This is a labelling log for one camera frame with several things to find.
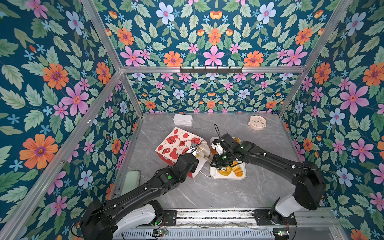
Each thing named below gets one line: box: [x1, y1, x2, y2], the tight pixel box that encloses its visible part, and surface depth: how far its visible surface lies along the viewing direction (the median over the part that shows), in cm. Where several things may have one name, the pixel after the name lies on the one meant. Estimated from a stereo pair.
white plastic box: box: [173, 114, 193, 126], surface depth 114 cm
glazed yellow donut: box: [218, 166, 232, 176], surface depth 88 cm
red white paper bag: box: [155, 127, 211, 179], surface depth 90 cm
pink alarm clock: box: [247, 115, 267, 131], surface depth 113 cm
